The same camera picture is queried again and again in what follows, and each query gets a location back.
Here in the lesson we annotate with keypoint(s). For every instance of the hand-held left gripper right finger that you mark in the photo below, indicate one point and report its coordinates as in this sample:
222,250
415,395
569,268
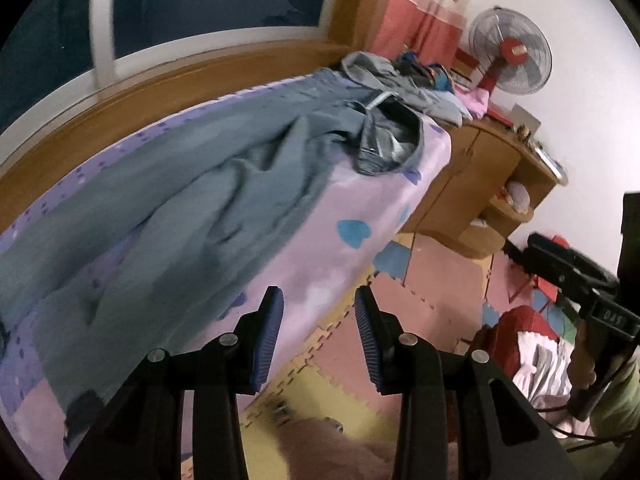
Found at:
370,340

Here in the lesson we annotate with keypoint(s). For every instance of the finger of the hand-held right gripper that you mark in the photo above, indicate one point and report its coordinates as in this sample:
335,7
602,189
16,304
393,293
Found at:
560,255
555,275

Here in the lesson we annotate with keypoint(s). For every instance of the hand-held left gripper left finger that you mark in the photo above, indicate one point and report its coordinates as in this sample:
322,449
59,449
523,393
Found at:
267,340

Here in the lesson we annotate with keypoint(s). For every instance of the blue denim jeans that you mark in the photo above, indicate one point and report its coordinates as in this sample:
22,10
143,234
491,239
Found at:
200,185

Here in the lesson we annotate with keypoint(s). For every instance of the light grey garment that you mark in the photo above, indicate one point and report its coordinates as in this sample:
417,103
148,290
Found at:
430,100

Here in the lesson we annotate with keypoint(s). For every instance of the person's right forearm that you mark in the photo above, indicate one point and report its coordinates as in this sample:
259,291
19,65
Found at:
620,400

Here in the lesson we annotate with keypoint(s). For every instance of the person's right hand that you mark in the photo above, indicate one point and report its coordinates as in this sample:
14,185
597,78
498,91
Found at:
577,360

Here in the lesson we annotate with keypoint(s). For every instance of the red cloth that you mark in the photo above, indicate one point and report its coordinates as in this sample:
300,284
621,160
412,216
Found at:
520,325

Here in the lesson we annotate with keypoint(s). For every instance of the white plush toy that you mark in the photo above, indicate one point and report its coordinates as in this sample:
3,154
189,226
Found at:
517,196

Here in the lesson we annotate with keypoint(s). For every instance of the white pink striped cloth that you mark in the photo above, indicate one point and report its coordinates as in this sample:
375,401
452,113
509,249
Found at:
542,370

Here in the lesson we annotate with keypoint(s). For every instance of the foam floor mat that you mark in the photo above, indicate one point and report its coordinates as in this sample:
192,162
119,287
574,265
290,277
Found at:
435,280

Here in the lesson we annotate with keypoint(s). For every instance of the thin notebook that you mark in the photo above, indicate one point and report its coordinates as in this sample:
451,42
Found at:
550,160

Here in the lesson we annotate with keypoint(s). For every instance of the purple dotted bed blanket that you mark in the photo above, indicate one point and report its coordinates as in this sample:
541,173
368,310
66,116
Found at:
325,240

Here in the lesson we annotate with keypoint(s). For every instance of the wooden cabinet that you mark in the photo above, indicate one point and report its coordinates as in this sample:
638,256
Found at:
475,170

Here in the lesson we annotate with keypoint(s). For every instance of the white card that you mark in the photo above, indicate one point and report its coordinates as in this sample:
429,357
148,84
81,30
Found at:
525,117

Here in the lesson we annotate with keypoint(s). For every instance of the pink garment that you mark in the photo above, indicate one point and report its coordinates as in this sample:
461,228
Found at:
475,102

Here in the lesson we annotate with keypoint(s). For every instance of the red electric fan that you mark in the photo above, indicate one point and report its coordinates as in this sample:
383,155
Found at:
515,50

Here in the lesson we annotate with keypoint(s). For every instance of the blue patterned cloth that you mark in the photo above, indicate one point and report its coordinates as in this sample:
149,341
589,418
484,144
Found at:
442,80

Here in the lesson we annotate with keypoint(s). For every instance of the pink floral curtain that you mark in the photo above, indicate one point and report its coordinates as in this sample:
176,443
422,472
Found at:
425,20

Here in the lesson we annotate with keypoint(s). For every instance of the window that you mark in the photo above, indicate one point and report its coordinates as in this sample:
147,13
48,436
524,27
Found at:
215,0

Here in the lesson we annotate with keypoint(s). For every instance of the wooden window frame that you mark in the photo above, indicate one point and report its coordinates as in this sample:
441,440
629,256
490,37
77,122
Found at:
125,115

